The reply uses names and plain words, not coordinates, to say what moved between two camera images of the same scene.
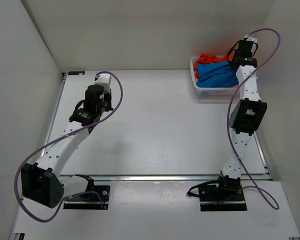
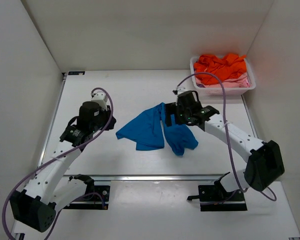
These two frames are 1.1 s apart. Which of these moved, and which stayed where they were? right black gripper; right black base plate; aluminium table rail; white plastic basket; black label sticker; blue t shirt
Moved: right black gripper; blue t shirt
Stayed: right black base plate; black label sticker; aluminium table rail; white plastic basket
